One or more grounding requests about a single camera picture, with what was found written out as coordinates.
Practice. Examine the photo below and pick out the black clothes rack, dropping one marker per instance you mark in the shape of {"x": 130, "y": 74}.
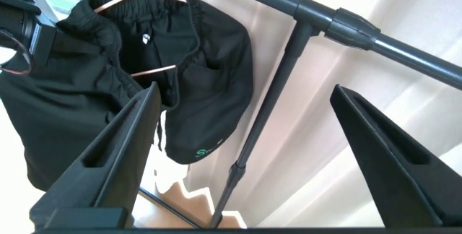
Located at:
{"x": 270, "y": 100}

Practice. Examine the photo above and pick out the beige curtain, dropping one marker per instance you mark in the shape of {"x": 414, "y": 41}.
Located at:
{"x": 361, "y": 100}

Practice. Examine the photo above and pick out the black garment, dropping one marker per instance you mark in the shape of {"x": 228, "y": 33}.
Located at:
{"x": 72, "y": 100}

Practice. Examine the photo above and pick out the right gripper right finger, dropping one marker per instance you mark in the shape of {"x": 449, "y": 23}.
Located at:
{"x": 390, "y": 190}

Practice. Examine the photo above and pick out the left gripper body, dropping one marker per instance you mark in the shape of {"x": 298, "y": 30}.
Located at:
{"x": 21, "y": 24}

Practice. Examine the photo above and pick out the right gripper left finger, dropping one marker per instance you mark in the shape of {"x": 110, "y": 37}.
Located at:
{"x": 119, "y": 176}

